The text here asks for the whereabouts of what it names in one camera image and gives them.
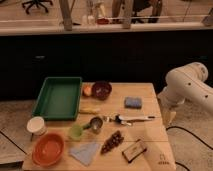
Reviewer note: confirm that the blue cloth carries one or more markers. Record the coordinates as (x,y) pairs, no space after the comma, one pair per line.
(85,153)

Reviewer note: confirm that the white handled brush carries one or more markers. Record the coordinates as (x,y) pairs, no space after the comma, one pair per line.
(127,120)

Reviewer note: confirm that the brown grape bunch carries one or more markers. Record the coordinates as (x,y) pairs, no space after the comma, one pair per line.
(113,141)

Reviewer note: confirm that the black office chair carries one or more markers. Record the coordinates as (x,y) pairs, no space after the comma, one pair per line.
(38,3)

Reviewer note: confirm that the white ceramic cup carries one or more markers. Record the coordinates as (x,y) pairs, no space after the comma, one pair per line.
(36,125)

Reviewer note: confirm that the orange fruit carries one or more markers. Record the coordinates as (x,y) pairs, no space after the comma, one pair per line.
(87,90)

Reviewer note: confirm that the metal measuring cup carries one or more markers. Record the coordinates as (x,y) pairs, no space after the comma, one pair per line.
(94,125)

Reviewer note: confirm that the green plastic cup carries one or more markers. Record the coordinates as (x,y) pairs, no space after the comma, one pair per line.
(75,132)

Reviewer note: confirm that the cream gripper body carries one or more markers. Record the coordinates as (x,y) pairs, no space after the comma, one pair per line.
(168,114)

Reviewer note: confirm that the yellow banana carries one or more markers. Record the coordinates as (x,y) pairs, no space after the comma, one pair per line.
(93,111)

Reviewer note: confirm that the dark red bowl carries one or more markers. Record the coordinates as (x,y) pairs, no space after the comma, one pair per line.
(101,90)

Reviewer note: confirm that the wooden table leg right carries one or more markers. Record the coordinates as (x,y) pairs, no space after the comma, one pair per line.
(128,6)

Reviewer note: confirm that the wooden table leg left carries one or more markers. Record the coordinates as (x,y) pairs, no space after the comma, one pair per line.
(65,11)

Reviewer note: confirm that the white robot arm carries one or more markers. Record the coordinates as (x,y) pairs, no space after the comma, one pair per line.
(185,82)

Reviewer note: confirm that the black wooden-top box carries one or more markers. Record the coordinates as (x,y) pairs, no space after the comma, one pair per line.
(134,150)

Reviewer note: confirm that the wooden table leg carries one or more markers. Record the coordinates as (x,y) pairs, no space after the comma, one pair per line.
(128,6)
(65,11)

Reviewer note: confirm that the blue sponge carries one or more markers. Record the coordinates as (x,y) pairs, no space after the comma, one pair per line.
(131,102)

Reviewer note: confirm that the green plastic tray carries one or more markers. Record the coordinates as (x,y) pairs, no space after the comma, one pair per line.
(59,98)

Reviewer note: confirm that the orange bowl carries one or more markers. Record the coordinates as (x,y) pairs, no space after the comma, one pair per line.
(48,150)

